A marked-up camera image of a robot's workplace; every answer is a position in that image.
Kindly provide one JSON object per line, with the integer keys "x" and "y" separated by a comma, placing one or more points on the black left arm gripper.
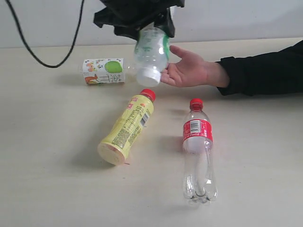
{"x": 129, "y": 17}

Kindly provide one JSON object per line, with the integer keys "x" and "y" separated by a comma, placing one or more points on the clear bottle with green label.
{"x": 151, "y": 55}

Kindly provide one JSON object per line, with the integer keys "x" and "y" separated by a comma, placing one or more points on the tea bottle with white label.
{"x": 107, "y": 70}

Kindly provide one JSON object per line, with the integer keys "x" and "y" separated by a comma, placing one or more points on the yellow bottle with red cap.
{"x": 115, "y": 147}

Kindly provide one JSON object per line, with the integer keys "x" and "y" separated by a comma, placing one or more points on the clear cola bottle red label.
{"x": 199, "y": 184}

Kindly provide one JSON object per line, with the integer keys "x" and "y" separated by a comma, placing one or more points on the forearm in black sleeve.
{"x": 273, "y": 73}

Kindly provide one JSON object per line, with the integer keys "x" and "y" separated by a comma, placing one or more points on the person's open bare hand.
{"x": 192, "y": 70}

